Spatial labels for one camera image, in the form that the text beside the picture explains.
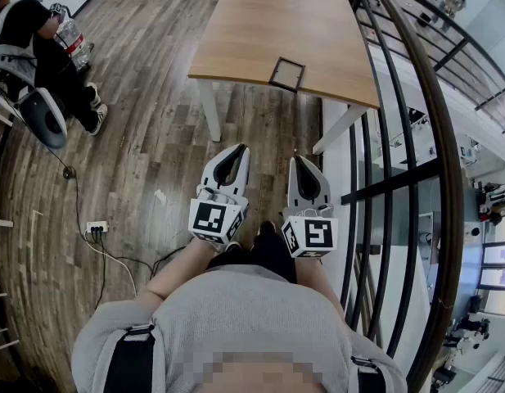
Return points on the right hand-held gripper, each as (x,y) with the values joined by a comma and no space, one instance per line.
(317,236)

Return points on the glass window panels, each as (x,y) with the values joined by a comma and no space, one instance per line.
(497,266)

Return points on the white shelf bar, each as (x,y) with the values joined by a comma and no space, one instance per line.
(0,222)

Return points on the person's black trousers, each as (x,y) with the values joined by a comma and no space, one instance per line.
(268,256)

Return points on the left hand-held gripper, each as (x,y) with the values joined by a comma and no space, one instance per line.
(209,219)

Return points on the white metal bracket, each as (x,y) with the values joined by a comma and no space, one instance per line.
(0,115)

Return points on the grey oval shell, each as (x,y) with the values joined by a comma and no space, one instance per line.
(34,105)

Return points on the person's right shoe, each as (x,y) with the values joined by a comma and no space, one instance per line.
(267,227)

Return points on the white power strip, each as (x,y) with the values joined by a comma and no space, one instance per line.
(97,225)

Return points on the white floor scrap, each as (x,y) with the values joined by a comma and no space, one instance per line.
(160,196)

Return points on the large clear water bottle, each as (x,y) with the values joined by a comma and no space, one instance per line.
(74,43)

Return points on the person's right forearm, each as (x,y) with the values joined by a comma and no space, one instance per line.
(317,281)

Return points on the black railing with brown handrail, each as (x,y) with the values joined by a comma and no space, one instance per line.
(448,178)

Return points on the person's shoe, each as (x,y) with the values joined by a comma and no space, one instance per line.
(267,227)
(233,247)

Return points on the dark wooden picture frame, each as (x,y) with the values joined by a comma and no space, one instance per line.
(287,74)

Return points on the person's grey sweater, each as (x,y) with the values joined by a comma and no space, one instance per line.
(244,313)

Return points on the person's left forearm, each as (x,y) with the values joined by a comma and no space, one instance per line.
(178,268)

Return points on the round floor socket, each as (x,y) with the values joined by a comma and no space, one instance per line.
(69,172)

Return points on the cluttered desk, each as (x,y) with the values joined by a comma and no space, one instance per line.
(493,203)

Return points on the person's left shoe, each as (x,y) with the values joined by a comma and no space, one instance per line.
(233,247)

